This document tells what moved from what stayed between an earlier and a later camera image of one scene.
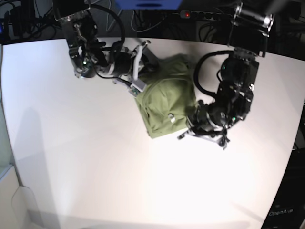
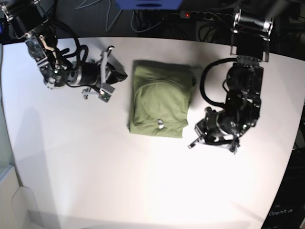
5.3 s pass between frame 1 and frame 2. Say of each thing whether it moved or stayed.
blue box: stayed
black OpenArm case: stayed
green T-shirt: moved
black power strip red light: stayed
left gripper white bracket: moved
